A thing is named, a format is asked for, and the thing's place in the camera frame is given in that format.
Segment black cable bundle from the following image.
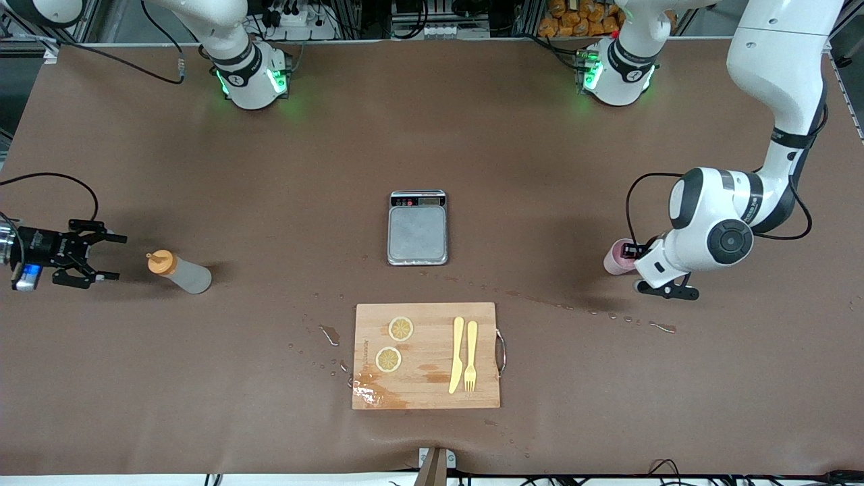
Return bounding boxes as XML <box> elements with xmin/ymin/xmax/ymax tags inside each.
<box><xmin>648</xmin><ymin>459</ymin><xmax>864</xmax><ymax>486</ymax></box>

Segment metal table clamp bracket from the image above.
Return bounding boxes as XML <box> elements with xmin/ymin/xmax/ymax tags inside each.
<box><xmin>418</xmin><ymin>447</ymin><xmax>457</xmax><ymax>486</ymax></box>

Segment orange snack packets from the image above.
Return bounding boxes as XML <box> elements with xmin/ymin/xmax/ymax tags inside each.
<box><xmin>538</xmin><ymin>0</ymin><xmax>623</xmax><ymax>38</ymax></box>

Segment pink plastic cup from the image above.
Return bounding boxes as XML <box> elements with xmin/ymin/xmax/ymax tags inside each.
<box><xmin>603</xmin><ymin>238</ymin><xmax>637</xmax><ymax>276</ymax></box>

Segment yellow plastic fork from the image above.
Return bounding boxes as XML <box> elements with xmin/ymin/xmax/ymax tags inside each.
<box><xmin>464</xmin><ymin>320</ymin><xmax>479</xmax><ymax>394</ymax></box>

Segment grey digital kitchen scale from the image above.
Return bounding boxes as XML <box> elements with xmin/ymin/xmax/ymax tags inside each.
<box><xmin>387</xmin><ymin>190</ymin><xmax>449</xmax><ymax>267</ymax></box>

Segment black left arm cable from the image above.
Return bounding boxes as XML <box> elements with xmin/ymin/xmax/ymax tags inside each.
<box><xmin>625</xmin><ymin>101</ymin><xmax>830</xmax><ymax>248</ymax></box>

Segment squeeze bottle with orange cap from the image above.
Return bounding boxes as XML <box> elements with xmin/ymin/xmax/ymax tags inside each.
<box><xmin>147</xmin><ymin>250</ymin><xmax>213</xmax><ymax>295</ymax></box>

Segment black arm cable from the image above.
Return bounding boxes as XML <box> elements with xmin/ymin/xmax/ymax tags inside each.
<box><xmin>0</xmin><ymin>0</ymin><xmax>186</xmax><ymax>227</ymax></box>
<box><xmin>625</xmin><ymin>101</ymin><xmax>830</xmax><ymax>248</ymax></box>

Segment aluminium frame rail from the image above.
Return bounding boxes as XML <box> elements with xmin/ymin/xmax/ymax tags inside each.
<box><xmin>42</xmin><ymin>0</ymin><xmax>102</xmax><ymax>65</ymax></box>
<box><xmin>827</xmin><ymin>37</ymin><xmax>864</xmax><ymax>142</ymax></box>

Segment wooden cutting board metal handle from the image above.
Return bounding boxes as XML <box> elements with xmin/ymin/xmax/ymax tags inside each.
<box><xmin>351</xmin><ymin>302</ymin><xmax>507</xmax><ymax>411</ymax></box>

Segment yellow plastic knife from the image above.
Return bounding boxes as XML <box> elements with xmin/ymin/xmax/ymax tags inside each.
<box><xmin>448</xmin><ymin>316</ymin><xmax>466</xmax><ymax>395</ymax></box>

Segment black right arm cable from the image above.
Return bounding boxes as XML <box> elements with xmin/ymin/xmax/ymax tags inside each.
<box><xmin>0</xmin><ymin>0</ymin><xmax>186</xmax><ymax>227</ymax></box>

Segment brown table mat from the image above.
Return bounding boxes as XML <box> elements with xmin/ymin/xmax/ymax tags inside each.
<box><xmin>0</xmin><ymin>37</ymin><xmax>864</xmax><ymax>477</ymax></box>

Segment white power strip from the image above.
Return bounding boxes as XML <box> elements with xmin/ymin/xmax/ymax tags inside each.
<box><xmin>260</xmin><ymin>0</ymin><xmax>338</xmax><ymax>41</ymax></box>

